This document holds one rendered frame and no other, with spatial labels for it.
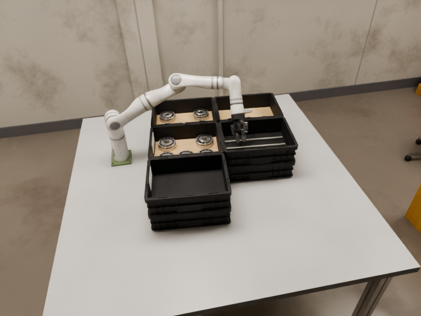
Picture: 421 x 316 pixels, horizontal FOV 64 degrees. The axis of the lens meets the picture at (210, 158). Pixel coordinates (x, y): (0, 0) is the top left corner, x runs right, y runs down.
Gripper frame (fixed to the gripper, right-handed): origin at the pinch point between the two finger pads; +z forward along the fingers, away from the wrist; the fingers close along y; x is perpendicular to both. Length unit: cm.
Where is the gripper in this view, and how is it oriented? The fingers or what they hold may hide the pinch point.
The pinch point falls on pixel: (240, 139)
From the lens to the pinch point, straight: 186.1
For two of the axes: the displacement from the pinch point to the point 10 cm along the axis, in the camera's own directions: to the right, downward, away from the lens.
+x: 8.6, -1.2, 4.9
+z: 1.2, 9.9, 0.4
